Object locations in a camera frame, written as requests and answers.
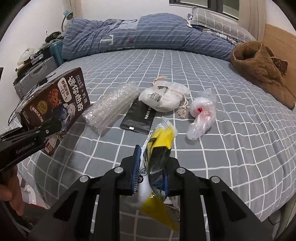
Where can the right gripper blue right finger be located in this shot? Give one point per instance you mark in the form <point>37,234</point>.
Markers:
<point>164,185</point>

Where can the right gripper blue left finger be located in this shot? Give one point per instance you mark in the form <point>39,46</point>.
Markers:
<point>136,166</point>

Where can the yellow black snack wrapper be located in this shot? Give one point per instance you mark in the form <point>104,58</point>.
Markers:
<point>155,155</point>

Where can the black foil sachet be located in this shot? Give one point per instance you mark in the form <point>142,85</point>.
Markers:
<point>139,118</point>

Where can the clear bubble wrap roll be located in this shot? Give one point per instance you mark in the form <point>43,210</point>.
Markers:
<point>104,111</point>

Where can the dark cookie box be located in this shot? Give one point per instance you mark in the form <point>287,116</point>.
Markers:
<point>64,98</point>

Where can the white drawstring pouch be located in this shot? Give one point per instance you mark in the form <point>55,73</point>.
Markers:
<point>164,96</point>

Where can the clear plastic bag red inside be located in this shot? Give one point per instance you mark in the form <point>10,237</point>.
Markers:
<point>203,110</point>

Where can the person's left hand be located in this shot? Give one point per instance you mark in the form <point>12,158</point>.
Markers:
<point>11,190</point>

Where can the grey suitcase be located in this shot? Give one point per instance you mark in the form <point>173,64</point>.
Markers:
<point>39,72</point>

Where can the white helmet on suitcase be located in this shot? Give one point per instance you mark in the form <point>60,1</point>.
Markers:
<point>25,56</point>

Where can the teal suitcase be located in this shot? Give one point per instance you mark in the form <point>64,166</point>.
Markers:
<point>56,51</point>

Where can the blue desk lamp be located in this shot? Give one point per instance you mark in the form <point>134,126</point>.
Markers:
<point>68,15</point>

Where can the blue striped duvet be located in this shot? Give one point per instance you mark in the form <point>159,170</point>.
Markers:
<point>160,31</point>

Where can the brown fleece jacket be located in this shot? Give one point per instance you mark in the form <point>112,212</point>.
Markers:
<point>256,63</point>

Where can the grey checked pillow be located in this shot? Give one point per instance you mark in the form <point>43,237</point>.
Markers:
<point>209,21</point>

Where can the wooden headboard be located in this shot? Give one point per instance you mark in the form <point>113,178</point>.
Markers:
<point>283,46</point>

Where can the dark framed window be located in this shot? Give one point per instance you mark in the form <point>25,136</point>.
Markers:
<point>226,7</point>

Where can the beige curtain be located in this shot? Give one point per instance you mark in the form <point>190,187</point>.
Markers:
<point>252,17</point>

